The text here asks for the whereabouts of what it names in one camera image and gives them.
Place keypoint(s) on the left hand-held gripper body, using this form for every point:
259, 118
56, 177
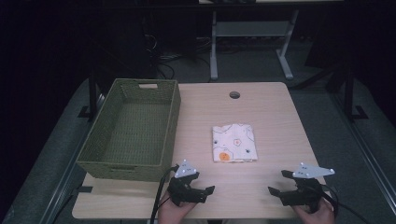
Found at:
182, 189

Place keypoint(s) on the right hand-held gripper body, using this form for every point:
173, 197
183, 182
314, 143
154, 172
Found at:
306, 186

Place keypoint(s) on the person's left hand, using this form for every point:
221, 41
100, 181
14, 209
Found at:
172, 213

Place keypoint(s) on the person's right hand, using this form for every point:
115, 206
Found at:
319, 215

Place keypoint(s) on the folded white patterned cloth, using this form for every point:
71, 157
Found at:
235, 143

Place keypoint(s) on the green woven basket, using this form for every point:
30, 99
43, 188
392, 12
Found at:
134, 130

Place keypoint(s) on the black tape strip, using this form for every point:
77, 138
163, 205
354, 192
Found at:
84, 189

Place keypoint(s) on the black metal stand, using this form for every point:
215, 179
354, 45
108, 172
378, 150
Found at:
92, 96
350, 96

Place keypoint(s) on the white metal desk frame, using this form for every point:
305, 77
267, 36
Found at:
252, 29

